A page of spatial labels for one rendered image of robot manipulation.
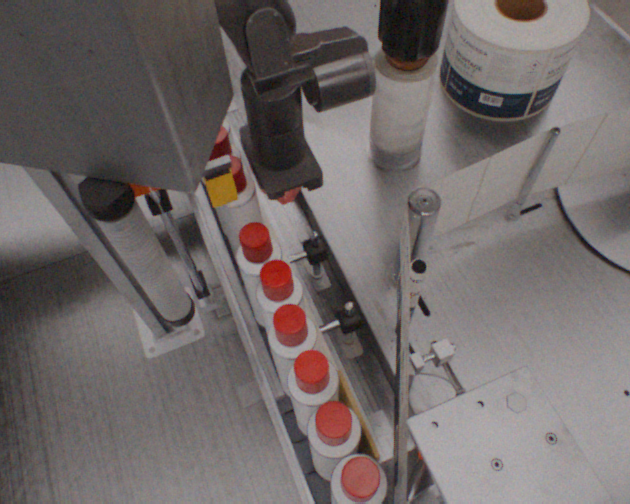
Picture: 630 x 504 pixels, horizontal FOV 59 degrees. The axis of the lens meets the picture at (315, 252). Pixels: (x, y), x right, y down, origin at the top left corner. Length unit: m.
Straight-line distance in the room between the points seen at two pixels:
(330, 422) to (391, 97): 0.45
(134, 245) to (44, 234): 0.57
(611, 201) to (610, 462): 0.37
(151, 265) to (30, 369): 0.46
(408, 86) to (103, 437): 0.61
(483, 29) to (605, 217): 0.33
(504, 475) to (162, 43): 0.37
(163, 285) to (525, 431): 0.31
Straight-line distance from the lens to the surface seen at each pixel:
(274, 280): 0.56
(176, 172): 0.35
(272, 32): 0.50
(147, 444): 0.80
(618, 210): 0.92
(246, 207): 0.67
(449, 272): 0.80
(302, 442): 0.71
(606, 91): 1.10
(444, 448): 0.45
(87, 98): 0.33
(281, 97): 0.53
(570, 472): 0.47
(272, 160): 0.59
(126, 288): 0.69
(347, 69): 0.55
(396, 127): 0.82
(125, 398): 0.83
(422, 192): 0.64
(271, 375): 0.65
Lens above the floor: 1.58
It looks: 60 degrees down
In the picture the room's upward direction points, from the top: 4 degrees counter-clockwise
